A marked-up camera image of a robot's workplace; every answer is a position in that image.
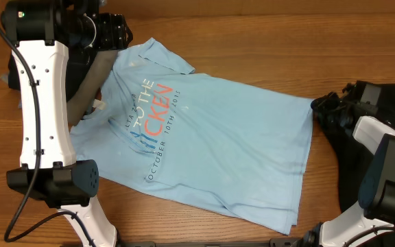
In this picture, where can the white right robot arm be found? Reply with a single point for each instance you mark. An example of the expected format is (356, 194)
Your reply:
(371, 220)

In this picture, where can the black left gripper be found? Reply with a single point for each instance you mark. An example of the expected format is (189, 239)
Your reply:
(114, 29)

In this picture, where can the black cloth pile right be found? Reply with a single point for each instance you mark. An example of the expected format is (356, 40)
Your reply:
(354, 148)

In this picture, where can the folded black garment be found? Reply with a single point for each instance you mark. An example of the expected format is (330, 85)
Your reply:
(78, 65)

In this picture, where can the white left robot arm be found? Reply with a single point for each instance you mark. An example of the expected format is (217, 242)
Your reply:
(43, 36)

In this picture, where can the folded grey garment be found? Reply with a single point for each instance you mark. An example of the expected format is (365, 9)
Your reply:
(93, 80)

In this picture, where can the light blue printed t-shirt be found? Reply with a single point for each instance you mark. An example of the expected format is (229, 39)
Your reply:
(211, 143)

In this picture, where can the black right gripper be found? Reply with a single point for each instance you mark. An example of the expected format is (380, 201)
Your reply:
(320, 107)

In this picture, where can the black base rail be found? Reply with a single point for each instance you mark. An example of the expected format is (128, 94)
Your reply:
(275, 242)

